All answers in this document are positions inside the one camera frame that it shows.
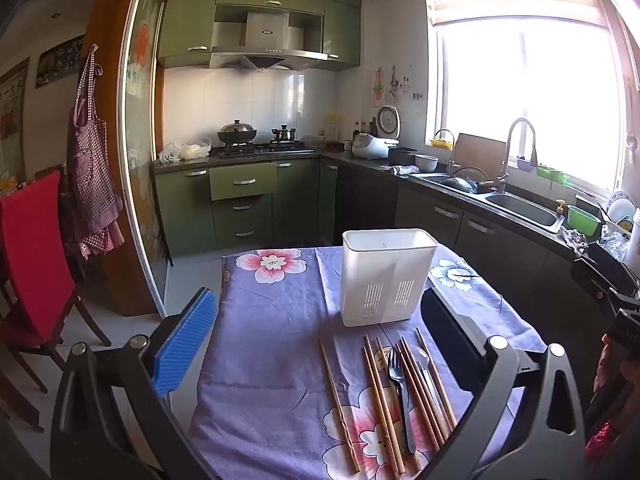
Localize dark pan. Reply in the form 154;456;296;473
445;176;488;195

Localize steel double sink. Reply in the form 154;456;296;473
415;172;568;233

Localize white rice cooker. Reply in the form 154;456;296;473
351;105;401;160

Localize green cabinet drawer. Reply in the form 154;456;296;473
209;162;277;202

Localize green plastic basin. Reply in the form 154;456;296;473
566;204;602;237

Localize green base cabinets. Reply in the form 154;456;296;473
152;157;581;321

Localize glass sliding door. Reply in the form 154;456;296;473
115;0;173;318

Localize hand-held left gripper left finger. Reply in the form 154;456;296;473
50;287;221;480

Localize wooden cutting board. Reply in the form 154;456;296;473
452;132;508;181

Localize green sill tray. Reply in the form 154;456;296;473
536;164;571;186

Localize framed wall picture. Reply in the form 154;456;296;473
0;57;31;183

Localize crumpled foil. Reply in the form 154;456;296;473
597;232;628;263

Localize steel range hood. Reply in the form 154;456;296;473
208;10;328;72

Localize dark stone kitchen countertop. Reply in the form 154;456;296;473
152;147;640;281

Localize black plastic fork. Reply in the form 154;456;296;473
387;349;417;455

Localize tall steel kitchen faucet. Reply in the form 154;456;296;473
492;117;538;195

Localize kitchen window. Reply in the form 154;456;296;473
425;0;640;201

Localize green wall cabinets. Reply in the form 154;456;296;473
156;0;362;71

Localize white plastic spoon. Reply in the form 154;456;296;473
415;347;453;436

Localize black inner cooker pot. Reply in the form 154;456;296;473
388;147;420;167

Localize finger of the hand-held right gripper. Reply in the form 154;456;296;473
570;258;640;307
585;241;640;286

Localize dark crumpled cloth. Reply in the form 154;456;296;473
560;226;591;257

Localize white plastic container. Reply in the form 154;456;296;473
622;210;640;268

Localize red covered wooden chair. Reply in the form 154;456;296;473
0;170;112;433

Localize person's right hand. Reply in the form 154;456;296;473
594;335;627;402

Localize cluster of sauce bottles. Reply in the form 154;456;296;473
352;119;378;143

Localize purple floral tablecloth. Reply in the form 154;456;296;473
187;246;548;480

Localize plastic bag with food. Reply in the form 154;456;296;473
159;137;213;163

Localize white plate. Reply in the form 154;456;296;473
607;195;636;223

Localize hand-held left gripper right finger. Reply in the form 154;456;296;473
420;287;586;480

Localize small steel faucet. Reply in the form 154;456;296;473
434;129;457;176

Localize white plastic utensil holder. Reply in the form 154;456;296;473
341;228;439;328

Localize checked apron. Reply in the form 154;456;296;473
67;45;125;261

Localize black wok with lid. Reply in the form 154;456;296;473
217;120;258;146

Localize hanging wall utensils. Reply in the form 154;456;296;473
372;67;397;108

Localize gas stove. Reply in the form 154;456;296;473
217;142;316;157

